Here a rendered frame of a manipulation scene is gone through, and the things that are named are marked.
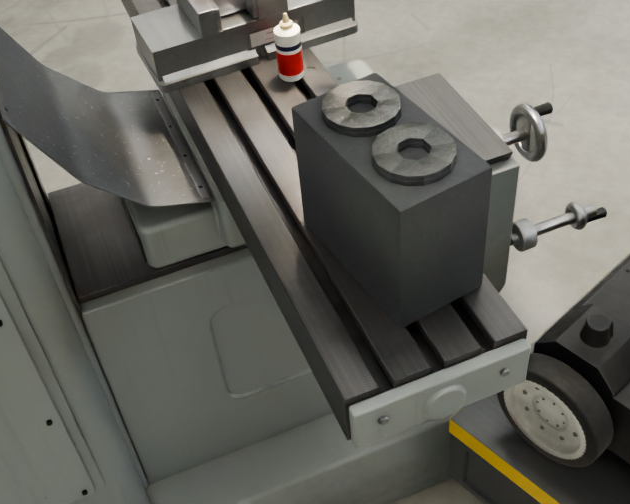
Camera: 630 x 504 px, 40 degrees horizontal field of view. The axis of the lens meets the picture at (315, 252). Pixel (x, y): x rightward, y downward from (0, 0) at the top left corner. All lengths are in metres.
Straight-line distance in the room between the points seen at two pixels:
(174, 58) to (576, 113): 1.77
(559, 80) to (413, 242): 2.18
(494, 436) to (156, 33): 0.88
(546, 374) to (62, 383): 0.76
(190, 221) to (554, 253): 1.32
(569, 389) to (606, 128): 1.58
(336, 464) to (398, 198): 0.97
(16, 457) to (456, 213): 0.88
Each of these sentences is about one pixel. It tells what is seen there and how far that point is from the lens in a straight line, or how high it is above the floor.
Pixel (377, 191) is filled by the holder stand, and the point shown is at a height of 1.13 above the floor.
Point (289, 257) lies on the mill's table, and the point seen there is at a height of 0.94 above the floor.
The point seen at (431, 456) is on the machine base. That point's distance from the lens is 1.87.
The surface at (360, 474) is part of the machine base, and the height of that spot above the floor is 0.16.
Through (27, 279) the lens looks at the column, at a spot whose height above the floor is 0.87.
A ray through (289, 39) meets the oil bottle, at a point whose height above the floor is 1.02.
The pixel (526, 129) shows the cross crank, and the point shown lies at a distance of 1.77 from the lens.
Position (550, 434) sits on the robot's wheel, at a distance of 1.54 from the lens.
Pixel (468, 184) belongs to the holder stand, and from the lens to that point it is 0.92.
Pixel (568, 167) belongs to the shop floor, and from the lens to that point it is 2.71.
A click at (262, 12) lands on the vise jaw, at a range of 1.42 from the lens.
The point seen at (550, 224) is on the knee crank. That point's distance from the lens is 1.75.
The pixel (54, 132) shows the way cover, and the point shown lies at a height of 1.00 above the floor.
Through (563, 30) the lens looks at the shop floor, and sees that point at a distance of 3.33.
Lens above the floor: 1.73
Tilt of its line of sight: 45 degrees down
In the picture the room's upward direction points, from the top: 6 degrees counter-clockwise
